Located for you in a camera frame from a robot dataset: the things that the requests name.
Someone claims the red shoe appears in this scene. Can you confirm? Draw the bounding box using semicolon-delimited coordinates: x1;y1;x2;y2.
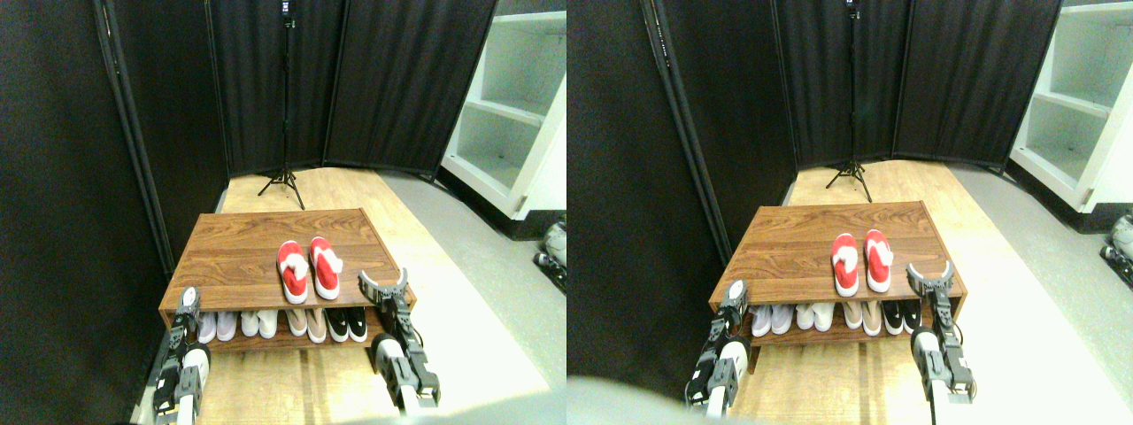
831;233;861;298
309;236;343;301
277;240;310;305
863;229;894;294

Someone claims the grey curtain stand foot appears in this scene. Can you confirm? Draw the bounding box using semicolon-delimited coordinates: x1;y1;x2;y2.
131;354;171;425

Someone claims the brown shoe rack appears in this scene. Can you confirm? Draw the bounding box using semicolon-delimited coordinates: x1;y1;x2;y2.
708;200;968;375
158;208;418;355

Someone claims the grey and black device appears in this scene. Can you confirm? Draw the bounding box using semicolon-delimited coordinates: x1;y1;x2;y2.
533;217;567;295
1099;212;1133;291

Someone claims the white shelf unit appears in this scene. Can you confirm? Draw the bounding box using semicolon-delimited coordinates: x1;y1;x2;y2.
440;0;567;220
1007;0;1133;213

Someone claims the black curtain stand pole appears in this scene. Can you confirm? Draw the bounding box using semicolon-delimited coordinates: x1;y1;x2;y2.
639;0;736;267
92;0;175;277

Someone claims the black tripod stand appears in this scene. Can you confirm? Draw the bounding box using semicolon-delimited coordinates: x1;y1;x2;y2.
258;0;306;211
825;0;874;204

